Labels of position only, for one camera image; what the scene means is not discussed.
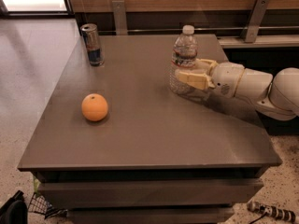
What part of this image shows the metal rail shelf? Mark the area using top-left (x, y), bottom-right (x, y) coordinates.
top-left (99, 28), bottom-right (299, 49)

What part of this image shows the orange fruit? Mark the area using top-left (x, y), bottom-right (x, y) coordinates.
top-left (81, 93), bottom-right (108, 121)

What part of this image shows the right metal wall bracket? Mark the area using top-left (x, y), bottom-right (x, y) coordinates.
top-left (241, 0), bottom-right (270, 43)

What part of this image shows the grey drawer cabinet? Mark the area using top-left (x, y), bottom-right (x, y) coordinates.
top-left (19, 35), bottom-right (280, 224)

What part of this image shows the metal wall bracket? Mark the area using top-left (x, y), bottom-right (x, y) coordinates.
top-left (241, 0), bottom-right (270, 43)
top-left (112, 0), bottom-right (128, 35)

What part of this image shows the clear plastic water bottle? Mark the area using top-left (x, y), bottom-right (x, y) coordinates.
top-left (169, 25), bottom-right (198, 94)

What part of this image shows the black bag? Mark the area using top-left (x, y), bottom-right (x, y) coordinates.
top-left (0, 190), bottom-right (28, 224)

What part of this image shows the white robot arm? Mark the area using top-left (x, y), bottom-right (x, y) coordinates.
top-left (175, 59), bottom-right (299, 121)

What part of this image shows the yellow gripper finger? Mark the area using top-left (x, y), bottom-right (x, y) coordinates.
top-left (175, 70), bottom-right (215, 91)
top-left (195, 59), bottom-right (219, 75)

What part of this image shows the black wire basket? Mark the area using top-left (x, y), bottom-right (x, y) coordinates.
top-left (28, 192), bottom-right (67, 219)

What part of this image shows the silver blue energy drink can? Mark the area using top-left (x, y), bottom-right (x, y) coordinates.
top-left (80, 23), bottom-right (104, 66)

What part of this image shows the black white striped handle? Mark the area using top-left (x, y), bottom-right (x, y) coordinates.
top-left (247, 201), bottom-right (299, 224)

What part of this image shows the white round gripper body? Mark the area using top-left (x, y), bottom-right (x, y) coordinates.
top-left (212, 62), bottom-right (245, 98)

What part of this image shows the left metal wall bracket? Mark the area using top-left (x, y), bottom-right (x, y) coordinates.
top-left (112, 0), bottom-right (128, 35)

